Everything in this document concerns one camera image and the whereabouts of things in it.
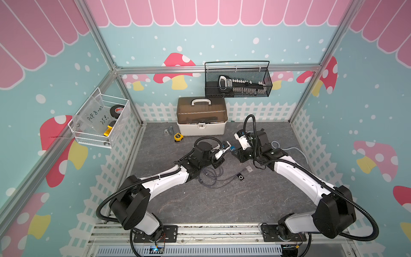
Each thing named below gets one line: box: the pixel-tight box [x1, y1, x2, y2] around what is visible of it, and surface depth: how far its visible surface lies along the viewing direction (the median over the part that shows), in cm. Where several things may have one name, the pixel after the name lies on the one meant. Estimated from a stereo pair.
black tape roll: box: [109, 104, 126, 119], surface depth 81 cm
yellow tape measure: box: [173, 132, 185, 143], surface depth 111 cm
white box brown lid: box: [176, 96, 228, 136], surface depth 105 cm
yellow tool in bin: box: [103, 120, 117, 137], surface depth 64 cm
